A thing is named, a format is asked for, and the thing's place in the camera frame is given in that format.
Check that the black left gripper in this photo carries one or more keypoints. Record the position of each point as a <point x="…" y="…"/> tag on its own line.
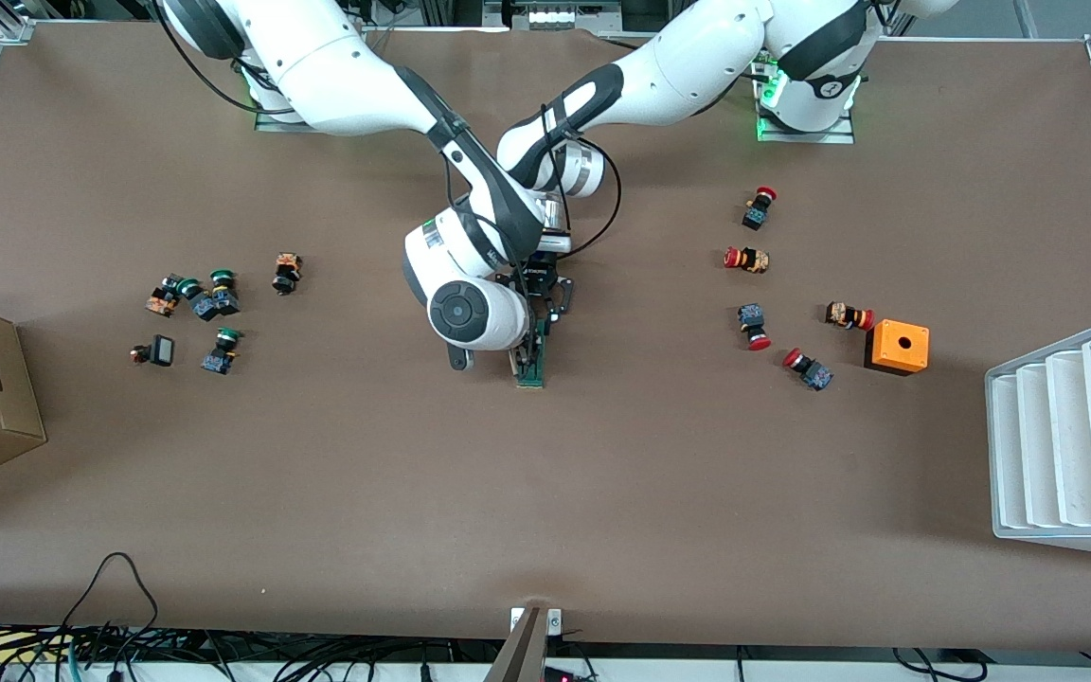
<point x="540" y="277"/>

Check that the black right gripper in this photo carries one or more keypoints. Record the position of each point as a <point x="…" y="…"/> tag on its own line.
<point x="524" y="353"/>

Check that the green circuit board module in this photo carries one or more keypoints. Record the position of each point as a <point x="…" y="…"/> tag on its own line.
<point x="533" y="377"/>

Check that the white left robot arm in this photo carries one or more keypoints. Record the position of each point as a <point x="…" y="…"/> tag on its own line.
<point x="697" y="66"/>

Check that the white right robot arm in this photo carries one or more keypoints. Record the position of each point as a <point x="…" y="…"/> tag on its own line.
<point x="347" y="76"/>

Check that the red button orange body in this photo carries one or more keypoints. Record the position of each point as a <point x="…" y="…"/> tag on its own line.
<point x="849" y="315"/>
<point x="746" y="260"/>

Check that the red button blue body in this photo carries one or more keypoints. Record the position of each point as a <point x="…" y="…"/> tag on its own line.
<point x="753" y="324"/>
<point x="808" y="368"/>
<point x="759" y="210"/>

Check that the white power strip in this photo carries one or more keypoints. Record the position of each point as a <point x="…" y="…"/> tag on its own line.
<point x="551" y="17"/>

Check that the green button blue body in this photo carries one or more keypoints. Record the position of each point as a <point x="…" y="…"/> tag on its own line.
<point x="203" y="305"/>
<point x="222" y="352"/>
<point x="225" y="298"/>

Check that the orange box with hole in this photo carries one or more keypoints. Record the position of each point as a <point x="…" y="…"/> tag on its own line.
<point x="898" y="347"/>

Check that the black square push button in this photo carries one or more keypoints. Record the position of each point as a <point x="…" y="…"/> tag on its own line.
<point x="162" y="350"/>

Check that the white stepped tray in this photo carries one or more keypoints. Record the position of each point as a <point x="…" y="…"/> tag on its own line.
<point x="1066" y="445"/>

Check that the yellow label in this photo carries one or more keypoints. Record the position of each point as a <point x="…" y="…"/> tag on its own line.
<point x="25" y="647"/>

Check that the metal mount bracket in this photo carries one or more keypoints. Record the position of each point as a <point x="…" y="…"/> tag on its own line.
<point x="555" y="620"/>

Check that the brown camera post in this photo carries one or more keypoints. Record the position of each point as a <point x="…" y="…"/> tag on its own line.
<point x="519" y="654"/>

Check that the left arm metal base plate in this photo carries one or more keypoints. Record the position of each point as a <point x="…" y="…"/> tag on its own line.
<point x="839" y="134"/>

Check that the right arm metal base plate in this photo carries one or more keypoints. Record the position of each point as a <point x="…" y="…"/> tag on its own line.
<point x="276" y="123"/>

